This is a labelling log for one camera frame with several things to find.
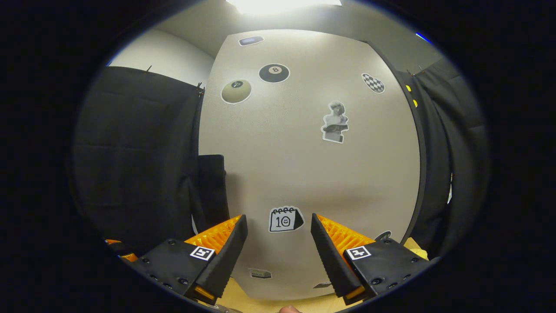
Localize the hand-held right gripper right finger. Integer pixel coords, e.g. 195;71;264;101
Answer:
310;213;437;306

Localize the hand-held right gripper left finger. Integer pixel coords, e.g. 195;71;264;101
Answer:
130;214;248;305

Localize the black cabinet door handle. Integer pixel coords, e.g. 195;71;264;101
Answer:
198;154;230;233

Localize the beige cabinet door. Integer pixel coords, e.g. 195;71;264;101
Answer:
198;29;424;301

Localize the dark grey cabinet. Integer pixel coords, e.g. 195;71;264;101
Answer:
367;40;430;246

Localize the black backdrop cloth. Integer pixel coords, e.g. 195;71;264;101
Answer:
72;57;489;261

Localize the ceiling light panel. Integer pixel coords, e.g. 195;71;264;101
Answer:
225;0;343;16

